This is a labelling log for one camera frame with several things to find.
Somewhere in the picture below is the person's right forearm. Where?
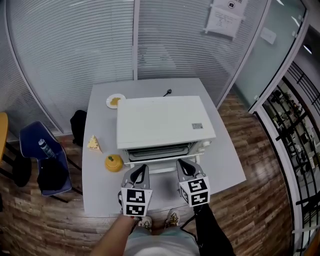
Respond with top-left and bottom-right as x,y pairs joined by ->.
194,203 -> 236,256

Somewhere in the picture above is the blue chair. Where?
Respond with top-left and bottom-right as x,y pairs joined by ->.
19,120 -> 84,204

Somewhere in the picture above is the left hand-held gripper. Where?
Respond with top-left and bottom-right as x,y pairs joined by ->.
117,164 -> 154,217

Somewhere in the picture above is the black stool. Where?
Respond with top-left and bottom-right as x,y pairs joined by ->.
0,142 -> 33,188

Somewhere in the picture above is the black metal shelf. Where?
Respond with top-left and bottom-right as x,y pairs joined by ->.
261,61 -> 320,253

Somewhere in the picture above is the white toaster oven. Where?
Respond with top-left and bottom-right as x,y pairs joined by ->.
115,95 -> 217,176

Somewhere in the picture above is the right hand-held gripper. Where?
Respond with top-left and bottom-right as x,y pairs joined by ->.
176,159 -> 211,208

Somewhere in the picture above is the yellow round table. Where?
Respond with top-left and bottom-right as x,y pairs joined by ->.
0,112 -> 9,162

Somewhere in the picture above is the large white paper notice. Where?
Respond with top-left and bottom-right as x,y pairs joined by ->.
202,0 -> 248,40

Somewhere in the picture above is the clear plastic bottle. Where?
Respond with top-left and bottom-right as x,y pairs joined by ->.
37,138 -> 57,160

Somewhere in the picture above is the person's right shoe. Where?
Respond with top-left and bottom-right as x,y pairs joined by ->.
164,208 -> 181,229

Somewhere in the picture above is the glass toaster oven door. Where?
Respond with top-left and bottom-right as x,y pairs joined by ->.
124,141 -> 202,175

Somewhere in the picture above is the yellow cheese wedge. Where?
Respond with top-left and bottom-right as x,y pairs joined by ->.
86,134 -> 103,154

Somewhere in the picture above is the black cable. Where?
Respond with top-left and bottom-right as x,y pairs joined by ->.
179,212 -> 200,242

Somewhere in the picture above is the yellow pumpkin-shaped pot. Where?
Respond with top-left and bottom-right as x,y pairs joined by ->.
104,154 -> 124,174

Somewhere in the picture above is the person's light torso clothing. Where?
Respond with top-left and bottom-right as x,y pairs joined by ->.
124,225 -> 201,256

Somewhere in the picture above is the black cloth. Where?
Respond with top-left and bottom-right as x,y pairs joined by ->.
36,157 -> 69,193

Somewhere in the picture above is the person's left forearm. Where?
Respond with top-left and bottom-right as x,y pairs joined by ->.
89,213 -> 141,256

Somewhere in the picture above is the white round plate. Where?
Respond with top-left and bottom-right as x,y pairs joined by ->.
105,93 -> 127,110

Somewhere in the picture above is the person's shoe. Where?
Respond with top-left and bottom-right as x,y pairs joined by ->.
164,208 -> 181,229
137,215 -> 153,233

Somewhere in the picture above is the person's left shoe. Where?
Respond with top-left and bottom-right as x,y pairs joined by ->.
137,215 -> 153,233

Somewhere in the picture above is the small white paper note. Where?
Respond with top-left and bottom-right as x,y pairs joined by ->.
259,26 -> 278,46

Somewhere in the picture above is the black bag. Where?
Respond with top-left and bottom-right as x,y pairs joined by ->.
69,109 -> 88,148

